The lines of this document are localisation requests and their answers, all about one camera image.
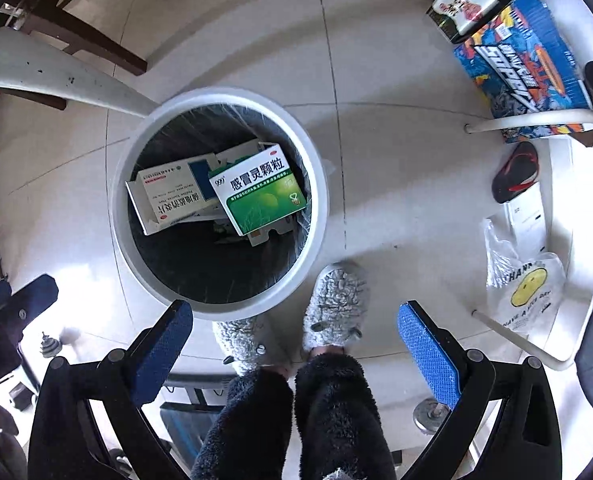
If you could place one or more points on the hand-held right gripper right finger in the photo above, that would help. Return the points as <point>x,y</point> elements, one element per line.
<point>426,355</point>

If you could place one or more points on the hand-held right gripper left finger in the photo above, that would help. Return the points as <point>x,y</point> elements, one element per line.
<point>161,355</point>

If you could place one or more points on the white round trash bin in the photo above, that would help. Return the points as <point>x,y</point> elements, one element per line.
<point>186,270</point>

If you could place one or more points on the green white medicine box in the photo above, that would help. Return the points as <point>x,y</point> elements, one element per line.
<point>261,195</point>

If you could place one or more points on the small metal dumbbell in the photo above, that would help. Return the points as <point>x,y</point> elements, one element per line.
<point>51,345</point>

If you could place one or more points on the blue black equipment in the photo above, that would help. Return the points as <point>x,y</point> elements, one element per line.
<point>181,430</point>

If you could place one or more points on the grey fuzzy slipper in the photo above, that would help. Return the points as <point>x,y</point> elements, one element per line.
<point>334,305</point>
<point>244,340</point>

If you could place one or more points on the person's dark fuzzy pants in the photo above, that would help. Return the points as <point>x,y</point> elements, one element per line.
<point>336,410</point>

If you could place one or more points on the white smiley plastic bag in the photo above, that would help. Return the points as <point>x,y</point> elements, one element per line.
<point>526,285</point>

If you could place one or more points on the white table leg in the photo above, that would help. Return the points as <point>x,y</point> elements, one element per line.
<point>66,77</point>

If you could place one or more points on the dark wooden chair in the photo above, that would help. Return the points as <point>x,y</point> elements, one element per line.
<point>81,35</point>

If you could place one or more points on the blue printed carton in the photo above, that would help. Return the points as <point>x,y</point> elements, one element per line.
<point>526,60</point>

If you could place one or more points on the black white printed tin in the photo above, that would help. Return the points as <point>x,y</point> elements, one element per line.
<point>469,0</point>

